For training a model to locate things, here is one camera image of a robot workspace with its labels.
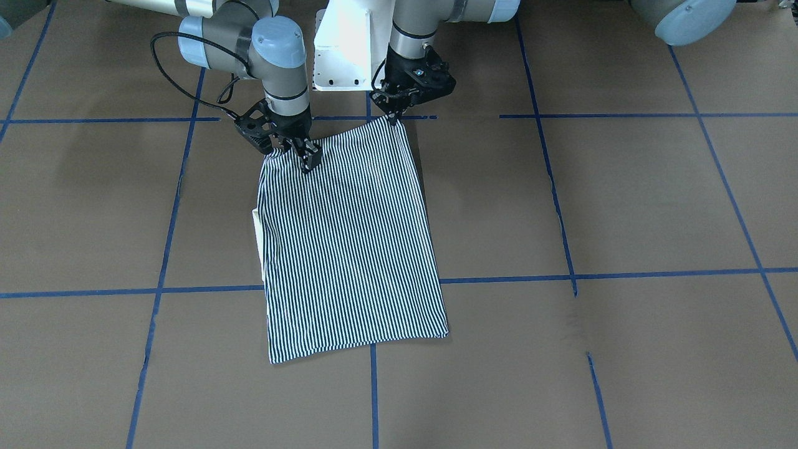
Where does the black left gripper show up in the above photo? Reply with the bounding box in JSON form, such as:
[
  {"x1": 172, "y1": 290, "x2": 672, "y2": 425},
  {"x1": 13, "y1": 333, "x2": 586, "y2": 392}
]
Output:
[{"x1": 370, "y1": 45, "x2": 456, "y2": 126}]

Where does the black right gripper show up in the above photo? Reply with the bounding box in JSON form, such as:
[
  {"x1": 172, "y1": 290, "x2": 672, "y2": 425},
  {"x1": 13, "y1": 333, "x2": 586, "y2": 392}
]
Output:
[{"x1": 234, "y1": 100, "x2": 323, "y2": 174}]

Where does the navy white striped polo shirt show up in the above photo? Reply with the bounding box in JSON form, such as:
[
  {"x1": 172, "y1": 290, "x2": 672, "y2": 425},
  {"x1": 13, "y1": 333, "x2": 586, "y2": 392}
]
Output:
[{"x1": 252, "y1": 117, "x2": 449, "y2": 364}]

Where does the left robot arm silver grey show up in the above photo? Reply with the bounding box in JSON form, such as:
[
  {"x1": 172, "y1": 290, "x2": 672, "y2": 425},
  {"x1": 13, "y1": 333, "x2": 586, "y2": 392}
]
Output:
[{"x1": 368, "y1": 1, "x2": 736, "y2": 122}]

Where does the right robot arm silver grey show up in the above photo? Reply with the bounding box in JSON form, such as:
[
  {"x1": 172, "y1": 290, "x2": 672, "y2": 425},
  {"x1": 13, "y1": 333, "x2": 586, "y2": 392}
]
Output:
[{"x1": 126, "y1": 1, "x2": 323, "y2": 173}]

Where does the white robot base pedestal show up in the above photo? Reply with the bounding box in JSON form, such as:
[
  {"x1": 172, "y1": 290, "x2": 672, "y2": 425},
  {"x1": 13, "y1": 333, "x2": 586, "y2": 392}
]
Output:
[{"x1": 312, "y1": 1, "x2": 395, "y2": 92}]

